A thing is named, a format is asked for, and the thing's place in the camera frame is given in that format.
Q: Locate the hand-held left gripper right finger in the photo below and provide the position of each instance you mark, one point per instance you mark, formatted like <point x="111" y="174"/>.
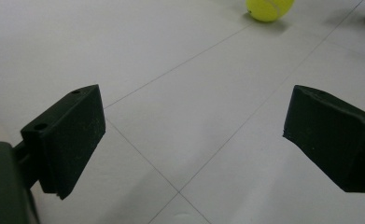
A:
<point x="332" y="140"/>

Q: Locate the yellow tennis ball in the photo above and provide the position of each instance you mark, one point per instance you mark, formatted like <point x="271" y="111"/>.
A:
<point x="269" y="9"/>

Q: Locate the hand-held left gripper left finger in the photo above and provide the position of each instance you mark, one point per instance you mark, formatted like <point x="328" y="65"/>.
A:
<point x="65" y="140"/>

